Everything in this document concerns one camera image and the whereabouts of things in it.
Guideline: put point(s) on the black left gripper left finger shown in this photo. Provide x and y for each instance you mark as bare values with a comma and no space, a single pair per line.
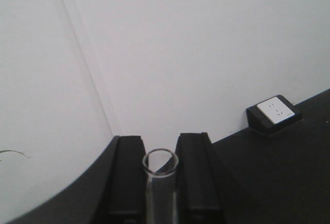
123,198

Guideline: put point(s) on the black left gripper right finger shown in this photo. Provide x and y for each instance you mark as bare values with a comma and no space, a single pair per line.
197,196

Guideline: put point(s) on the black white power socket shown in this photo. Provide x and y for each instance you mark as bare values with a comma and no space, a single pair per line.
272,115

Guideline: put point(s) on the green spider plant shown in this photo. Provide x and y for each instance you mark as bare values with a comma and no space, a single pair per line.
14,151

